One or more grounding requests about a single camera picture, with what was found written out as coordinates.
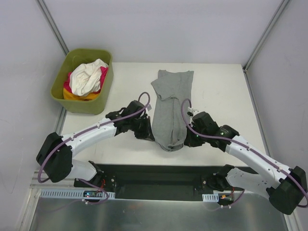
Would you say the slotted cable duct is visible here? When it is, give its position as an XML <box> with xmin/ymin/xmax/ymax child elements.
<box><xmin>202</xmin><ymin>193</ymin><xmax>219</xmax><ymax>203</ymax></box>
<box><xmin>40</xmin><ymin>189</ymin><xmax>106</xmax><ymax>200</ymax></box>

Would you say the left aluminium frame post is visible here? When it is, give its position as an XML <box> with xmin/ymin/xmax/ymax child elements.
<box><xmin>36</xmin><ymin>0</ymin><xmax>70</xmax><ymax>55</ymax></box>

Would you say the right aluminium frame post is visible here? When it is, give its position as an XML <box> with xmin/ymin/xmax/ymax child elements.
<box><xmin>243</xmin><ymin>0</ymin><xmax>291</xmax><ymax>73</ymax></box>

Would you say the aluminium frame post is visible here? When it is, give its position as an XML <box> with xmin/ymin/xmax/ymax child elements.
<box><xmin>243</xmin><ymin>0</ymin><xmax>291</xmax><ymax>73</ymax></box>
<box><xmin>36</xmin><ymin>0</ymin><xmax>70</xmax><ymax>55</ymax></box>

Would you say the green plastic bin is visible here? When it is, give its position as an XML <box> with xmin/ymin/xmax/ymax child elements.
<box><xmin>51</xmin><ymin>48</ymin><xmax>114</xmax><ymax>115</ymax></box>

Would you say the grey t shirt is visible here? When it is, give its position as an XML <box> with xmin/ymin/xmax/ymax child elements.
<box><xmin>151</xmin><ymin>70</ymin><xmax>194</xmax><ymax>152</ymax></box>

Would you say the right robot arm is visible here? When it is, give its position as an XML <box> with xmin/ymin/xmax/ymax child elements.
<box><xmin>181</xmin><ymin>111</ymin><xmax>308</xmax><ymax>215</ymax></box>

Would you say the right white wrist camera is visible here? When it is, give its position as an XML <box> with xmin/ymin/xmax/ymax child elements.
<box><xmin>187</xmin><ymin>107</ymin><xmax>199</xmax><ymax>120</ymax></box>

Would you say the white t shirt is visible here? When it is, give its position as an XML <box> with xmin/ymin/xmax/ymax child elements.
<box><xmin>69</xmin><ymin>59</ymin><xmax>109</xmax><ymax>97</ymax></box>

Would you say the left slotted cable duct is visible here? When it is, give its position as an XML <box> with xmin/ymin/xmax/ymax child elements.
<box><xmin>40</xmin><ymin>189</ymin><xmax>106</xmax><ymax>200</ymax></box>

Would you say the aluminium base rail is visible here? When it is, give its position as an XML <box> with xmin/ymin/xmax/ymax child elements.
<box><xmin>30</xmin><ymin>169</ymin><xmax>77</xmax><ymax>190</ymax></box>

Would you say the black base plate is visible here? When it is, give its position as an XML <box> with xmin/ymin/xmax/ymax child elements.
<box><xmin>73</xmin><ymin>164</ymin><xmax>251</xmax><ymax>200</ymax></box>

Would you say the yellow t shirt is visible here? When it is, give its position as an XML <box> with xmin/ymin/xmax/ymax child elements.
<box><xmin>63</xmin><ymin>89</ymin><xmax>100</xmax><ymax>101</ymax></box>

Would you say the pink t shirt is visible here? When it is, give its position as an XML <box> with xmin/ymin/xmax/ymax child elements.
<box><xmin>64</xmin><ymin>66</ymin><xmax>108</xmax><ymax>96</ymax></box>

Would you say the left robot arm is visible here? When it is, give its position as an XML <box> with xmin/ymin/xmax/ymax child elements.
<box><xmin>36</xmin><ymin>101</ymin><xmax>154</xmax><ymax>187</ymax></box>

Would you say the right slotted cable duct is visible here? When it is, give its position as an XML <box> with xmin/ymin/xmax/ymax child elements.
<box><xmin>202</xmin><ymin>193</ymin><xmax>219</xmax><ymax>203</ymax></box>

